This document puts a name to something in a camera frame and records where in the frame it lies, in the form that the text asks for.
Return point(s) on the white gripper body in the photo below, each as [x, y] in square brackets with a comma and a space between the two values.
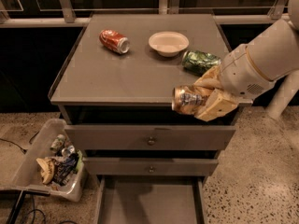
[242, 73]

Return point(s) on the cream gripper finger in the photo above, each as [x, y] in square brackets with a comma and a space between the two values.
[217, 105]
[210, 79]

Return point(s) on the orange soda can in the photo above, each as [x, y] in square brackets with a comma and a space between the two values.
[187, 99]

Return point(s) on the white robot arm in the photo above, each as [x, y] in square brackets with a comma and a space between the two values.
[276, 50]

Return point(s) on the green soda can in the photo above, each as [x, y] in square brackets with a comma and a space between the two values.
[198, 62]

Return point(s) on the grey drawer cabinet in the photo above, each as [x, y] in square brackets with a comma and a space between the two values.
[98, 86]

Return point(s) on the red soda can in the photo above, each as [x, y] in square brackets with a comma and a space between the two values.
[114, 41]

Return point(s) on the grey middle drawer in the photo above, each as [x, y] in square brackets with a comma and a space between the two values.
[150, 166]

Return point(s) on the grey drawer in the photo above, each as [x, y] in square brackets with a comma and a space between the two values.
[150, 137]
[150, 200]
[150, 166]

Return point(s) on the grey bottom drawer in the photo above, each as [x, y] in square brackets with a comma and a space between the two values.
[150, 200]

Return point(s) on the grey top drawer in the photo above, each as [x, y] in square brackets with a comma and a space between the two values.
[150, 137]

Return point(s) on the silver can in bin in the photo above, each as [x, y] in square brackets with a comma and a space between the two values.
[68, 151]

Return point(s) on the small can in bin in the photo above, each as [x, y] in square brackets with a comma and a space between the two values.
[58, 143]

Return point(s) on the white diagonal pole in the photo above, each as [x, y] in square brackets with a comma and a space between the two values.
[285, 93]

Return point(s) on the white paper bowl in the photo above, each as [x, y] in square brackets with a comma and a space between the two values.
[168, 44]

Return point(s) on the dark snack wrapper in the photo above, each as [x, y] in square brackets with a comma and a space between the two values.
[63, 167]

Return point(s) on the crumpled tan paper bag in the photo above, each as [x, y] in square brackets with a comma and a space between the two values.
[47, 169]

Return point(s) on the metal window railing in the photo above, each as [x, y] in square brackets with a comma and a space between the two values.
[76, 13]

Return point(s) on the clear plastic bin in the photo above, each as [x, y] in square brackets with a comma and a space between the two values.
[28, 177]

